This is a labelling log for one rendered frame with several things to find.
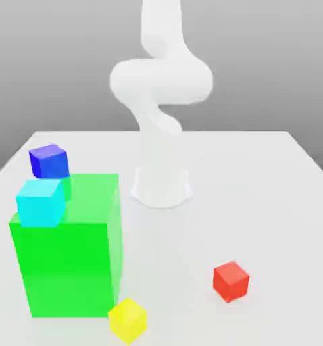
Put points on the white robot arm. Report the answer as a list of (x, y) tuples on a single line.
[(161, 81)]

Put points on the small blue cube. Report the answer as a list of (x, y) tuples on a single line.
[(50, 162)]

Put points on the small cyan cube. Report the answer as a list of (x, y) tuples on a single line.
[(40, 205)]

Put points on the small red cube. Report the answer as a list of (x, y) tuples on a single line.
[(231, 282)]

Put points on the small yellow cube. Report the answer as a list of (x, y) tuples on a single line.
[(127, 321)]

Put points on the large green box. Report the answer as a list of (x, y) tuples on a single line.
[(67, 267)]

